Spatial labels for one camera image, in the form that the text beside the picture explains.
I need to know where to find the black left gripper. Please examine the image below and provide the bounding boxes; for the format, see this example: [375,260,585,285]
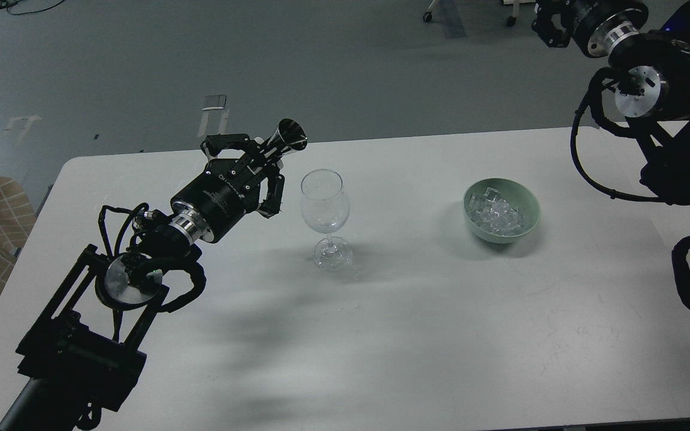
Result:
[170,133,285,244]

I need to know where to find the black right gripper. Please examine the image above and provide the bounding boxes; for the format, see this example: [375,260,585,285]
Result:
[531,1,649,58]

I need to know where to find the steel double jigger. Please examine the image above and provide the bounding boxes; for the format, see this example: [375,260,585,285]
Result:
[259,118,308,163]

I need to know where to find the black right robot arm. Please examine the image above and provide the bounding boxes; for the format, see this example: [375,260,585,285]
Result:
[531,1,690,207]

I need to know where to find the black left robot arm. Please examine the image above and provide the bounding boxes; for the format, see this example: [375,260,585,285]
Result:
[0,129,307,430]

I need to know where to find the clear wine glass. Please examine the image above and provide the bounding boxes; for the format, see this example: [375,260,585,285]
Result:
[299,169,353,270]

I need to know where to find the pile of ice cubes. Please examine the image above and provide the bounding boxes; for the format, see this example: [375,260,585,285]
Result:
[466,187,532,238]

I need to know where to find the green bowl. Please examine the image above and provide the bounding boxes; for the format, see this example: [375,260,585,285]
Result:
[462,178,540,244]

